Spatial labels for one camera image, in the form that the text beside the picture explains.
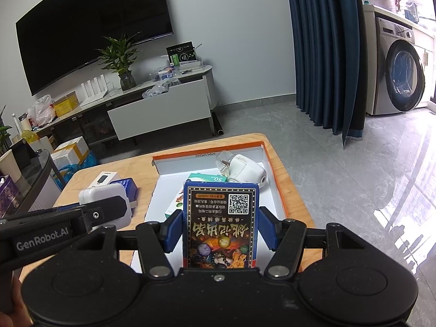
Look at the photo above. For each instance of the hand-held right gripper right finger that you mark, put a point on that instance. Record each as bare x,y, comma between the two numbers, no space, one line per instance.
269,228

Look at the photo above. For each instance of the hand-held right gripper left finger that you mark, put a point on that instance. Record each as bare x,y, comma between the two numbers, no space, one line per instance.
173,227

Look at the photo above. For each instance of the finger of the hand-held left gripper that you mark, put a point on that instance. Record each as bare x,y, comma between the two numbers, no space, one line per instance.
109,209

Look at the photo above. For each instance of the white USB power adapter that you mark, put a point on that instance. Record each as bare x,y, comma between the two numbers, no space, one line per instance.
102,192

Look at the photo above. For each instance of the green bandage box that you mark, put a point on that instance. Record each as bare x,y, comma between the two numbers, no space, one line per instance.
173,206

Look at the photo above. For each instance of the orange and white cardboard box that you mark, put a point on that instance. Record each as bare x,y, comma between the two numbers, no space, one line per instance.
170,184

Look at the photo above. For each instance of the colourful card box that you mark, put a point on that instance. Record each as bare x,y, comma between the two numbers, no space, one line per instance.
221,231

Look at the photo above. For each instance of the person's left hand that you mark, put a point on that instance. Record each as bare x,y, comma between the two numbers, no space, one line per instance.
10,299

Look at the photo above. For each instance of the blue rounded box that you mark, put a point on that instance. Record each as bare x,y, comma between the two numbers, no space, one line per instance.
131,190

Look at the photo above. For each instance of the white charger box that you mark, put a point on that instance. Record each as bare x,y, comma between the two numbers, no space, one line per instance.
105,179

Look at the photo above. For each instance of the black glass top counter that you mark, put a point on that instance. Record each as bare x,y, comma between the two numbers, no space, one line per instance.
41,187

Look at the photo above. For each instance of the blue plastic bag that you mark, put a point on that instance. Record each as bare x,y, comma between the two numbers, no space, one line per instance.
87,162

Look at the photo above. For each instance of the purple patterned tin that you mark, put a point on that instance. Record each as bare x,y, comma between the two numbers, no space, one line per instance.
6,197

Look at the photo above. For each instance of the white foam box yellow tape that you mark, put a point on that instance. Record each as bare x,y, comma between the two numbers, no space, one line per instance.
68,153

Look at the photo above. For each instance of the cream plant pot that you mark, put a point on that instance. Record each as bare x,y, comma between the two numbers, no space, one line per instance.
10,165

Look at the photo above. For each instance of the white TV cabinet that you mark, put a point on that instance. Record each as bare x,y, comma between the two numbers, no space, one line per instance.
92,122

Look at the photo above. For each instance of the green leafy plant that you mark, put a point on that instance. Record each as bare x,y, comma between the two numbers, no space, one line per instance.
4,136

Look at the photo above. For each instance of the black cylinder roll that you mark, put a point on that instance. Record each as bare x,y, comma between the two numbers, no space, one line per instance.
218,127

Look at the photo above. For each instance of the white cabinet drawer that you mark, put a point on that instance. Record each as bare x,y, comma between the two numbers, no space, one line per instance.
160,109

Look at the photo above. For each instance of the white router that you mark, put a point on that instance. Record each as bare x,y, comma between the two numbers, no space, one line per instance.
93,92

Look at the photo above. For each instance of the white plastic bag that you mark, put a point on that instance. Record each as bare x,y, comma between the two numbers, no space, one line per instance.
41,112

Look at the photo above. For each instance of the bamboo plant in dark vase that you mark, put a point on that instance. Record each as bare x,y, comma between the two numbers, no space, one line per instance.
126,80

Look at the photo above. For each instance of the clear plastic bag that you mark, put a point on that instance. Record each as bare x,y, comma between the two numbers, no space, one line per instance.
160,88

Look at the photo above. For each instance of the clear plastic boxes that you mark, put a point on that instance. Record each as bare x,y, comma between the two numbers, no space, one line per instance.
177,71

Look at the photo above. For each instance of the black and green box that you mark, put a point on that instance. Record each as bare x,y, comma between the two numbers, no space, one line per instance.
182,54

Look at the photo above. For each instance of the black flat screen TV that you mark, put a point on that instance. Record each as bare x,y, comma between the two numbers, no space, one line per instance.
85,24

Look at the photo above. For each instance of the dark blue curtain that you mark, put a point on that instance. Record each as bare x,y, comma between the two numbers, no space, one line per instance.
323,41

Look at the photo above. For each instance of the silver front load washing machine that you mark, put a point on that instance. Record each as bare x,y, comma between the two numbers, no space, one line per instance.
402,75

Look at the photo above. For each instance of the white base cabinet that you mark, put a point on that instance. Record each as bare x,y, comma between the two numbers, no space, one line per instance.
430,61

